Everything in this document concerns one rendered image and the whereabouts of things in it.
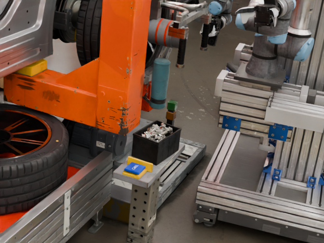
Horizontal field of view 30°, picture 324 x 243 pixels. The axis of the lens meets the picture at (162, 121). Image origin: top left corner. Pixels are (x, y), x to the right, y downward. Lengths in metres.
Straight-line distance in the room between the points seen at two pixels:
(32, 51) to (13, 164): 0.62
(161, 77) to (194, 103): 1.46
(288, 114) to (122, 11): 0.86
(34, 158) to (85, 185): 0.29
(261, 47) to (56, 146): 1.03
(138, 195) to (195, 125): 1.49
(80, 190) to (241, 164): 1.02
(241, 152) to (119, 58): 1.11
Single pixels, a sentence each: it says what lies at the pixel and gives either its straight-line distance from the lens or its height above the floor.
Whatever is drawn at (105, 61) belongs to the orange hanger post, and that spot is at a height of 0.86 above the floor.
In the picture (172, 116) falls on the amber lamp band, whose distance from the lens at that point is 2.86.
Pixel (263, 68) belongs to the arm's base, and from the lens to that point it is 2.83.
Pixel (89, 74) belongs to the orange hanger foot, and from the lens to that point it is 2.79.
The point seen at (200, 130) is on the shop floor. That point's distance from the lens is 4.14.
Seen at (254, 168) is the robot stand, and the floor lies 0.21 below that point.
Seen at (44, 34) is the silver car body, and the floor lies 0.87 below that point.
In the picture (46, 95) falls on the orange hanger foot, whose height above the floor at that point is 0.62.
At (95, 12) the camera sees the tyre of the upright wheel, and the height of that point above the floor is 0.97.
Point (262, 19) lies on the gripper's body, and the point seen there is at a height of 1.20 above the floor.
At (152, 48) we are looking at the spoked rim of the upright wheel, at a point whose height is 0.68.
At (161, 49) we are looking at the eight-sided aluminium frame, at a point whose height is 0.69.
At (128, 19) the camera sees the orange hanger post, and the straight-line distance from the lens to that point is 2.60.
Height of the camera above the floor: 1.77
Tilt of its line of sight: 25 degrees down
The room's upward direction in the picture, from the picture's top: 6 degrees clockwise
